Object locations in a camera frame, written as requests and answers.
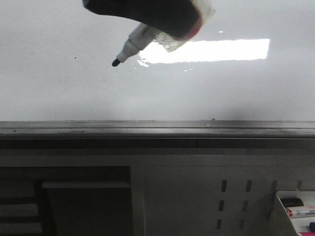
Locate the white black-tipped whiteboard marker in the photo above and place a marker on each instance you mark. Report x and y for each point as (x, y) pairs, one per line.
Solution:
(144, 34)

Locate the black capped marker in tray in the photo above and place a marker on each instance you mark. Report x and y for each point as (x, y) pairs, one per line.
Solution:
(292, 202)

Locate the white plastic marker tray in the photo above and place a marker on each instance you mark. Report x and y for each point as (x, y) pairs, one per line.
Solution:
(296, 220)

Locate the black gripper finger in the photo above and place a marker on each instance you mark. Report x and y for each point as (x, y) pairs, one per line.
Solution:
(178, 18)

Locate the pink marker in tray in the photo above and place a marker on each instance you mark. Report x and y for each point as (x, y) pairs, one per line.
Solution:
(306, 234)

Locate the dark shelf unit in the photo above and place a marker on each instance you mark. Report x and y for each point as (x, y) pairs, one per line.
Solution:
(65, 201)

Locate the white whiteboard with aluminium frame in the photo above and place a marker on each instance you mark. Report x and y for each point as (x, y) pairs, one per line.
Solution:
(246, 80)

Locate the blue capped marker in tray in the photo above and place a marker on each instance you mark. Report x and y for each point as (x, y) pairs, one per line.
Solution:
(312, 227)

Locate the red white marker in tray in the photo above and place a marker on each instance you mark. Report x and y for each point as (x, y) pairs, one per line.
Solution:
(300, 212)

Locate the white pegboard panel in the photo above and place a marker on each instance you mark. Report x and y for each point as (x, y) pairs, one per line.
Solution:
(219, 195)

